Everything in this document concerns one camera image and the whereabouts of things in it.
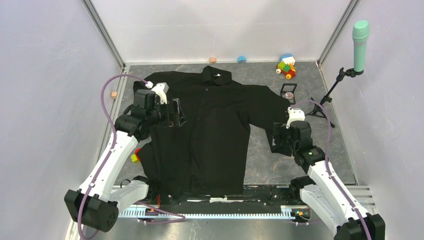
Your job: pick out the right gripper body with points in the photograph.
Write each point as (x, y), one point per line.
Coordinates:
(280, 128)

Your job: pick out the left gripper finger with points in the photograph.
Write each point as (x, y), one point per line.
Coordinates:
(179, 119)
(176, 106)

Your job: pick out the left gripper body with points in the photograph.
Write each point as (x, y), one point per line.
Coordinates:
(167, 117)

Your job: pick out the black shirt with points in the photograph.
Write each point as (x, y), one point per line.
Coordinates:
(207, 155)

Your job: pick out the round silver brooch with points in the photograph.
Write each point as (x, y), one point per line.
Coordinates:
(289, 95)

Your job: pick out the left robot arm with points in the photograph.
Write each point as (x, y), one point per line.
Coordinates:
(94, 204)

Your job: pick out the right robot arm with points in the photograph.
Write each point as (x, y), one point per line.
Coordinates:
(321, 189)

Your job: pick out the black brooch display box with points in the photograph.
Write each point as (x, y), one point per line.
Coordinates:
(289, 87)

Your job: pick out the black tripod microphone stand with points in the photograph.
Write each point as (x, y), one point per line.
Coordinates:
(318, 111)

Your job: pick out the colourful toy pile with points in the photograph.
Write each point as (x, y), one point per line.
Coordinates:
(135, 156)

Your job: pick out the wooden cube at left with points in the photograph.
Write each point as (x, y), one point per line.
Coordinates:
(114, 95)

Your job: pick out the colourful toy block car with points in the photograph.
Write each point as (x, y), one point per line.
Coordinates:
(286, 66)

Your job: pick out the blue cap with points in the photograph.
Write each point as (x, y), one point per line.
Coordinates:
(241, 59)

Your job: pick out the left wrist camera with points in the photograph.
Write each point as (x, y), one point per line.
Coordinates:
(161, 90)

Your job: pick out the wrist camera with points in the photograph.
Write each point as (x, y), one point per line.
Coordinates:
(294, 114)
(161, 90)

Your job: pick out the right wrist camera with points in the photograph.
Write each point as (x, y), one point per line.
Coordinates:
(294, 114)

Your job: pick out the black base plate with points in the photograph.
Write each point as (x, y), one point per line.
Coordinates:
(254, 199)

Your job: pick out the white toothed rail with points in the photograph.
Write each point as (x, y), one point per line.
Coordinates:
(146, 213)

